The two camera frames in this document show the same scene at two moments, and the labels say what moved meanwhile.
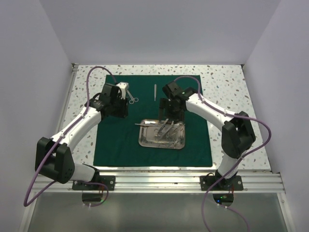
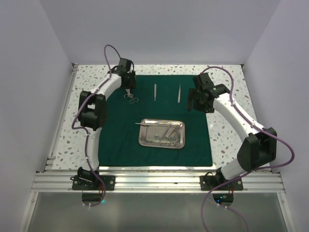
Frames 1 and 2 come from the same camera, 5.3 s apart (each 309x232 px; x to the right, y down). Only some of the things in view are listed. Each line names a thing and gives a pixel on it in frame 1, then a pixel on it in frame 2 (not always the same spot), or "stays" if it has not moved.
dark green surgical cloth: x=117 y=141 stays
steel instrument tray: x=159 y=134 stays
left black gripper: x=123 y=112 to x=132 y=85
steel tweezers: x=155 y=92 stays
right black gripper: x=164 y=103 to x=193 y=94
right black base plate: x=233 y=183 stays
